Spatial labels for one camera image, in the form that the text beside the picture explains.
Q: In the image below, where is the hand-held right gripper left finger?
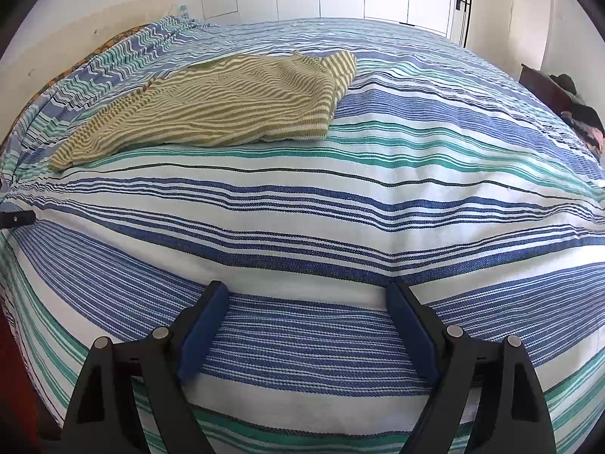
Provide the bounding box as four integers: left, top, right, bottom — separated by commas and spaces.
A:
61, 280, 231, 454

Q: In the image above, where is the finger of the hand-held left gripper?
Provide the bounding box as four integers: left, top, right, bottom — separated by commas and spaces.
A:
0, 211, 37, 229

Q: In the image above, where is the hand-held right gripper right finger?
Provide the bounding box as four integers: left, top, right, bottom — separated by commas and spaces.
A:
385, 278, 551, 454

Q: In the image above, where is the green striped knit cardigan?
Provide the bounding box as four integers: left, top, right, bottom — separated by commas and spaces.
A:
47, 51, 358, 171

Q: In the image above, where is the pile of dark clothes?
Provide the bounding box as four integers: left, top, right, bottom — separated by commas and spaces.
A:
548, 73, 605, 158

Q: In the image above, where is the blue teal striped bedspread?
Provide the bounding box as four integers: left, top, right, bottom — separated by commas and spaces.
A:
0, 15, 605, 454

